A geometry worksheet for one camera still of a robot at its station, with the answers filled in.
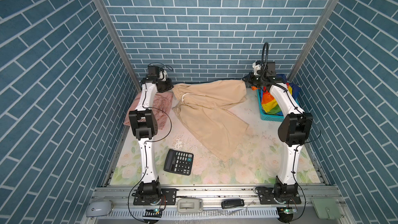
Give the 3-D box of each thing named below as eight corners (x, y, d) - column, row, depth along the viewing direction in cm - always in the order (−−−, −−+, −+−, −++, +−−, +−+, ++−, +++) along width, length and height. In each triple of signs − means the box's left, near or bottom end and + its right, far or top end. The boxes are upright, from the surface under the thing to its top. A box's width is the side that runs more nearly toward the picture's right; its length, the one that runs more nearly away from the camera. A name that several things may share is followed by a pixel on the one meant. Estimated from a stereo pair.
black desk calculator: (163, 171, 84) (161, 169, 81) (169, 151, 91) (168, 148, 88) (190, 176, 82) (189, 174, 79) (194, 155, 89) (194, 152, 87)
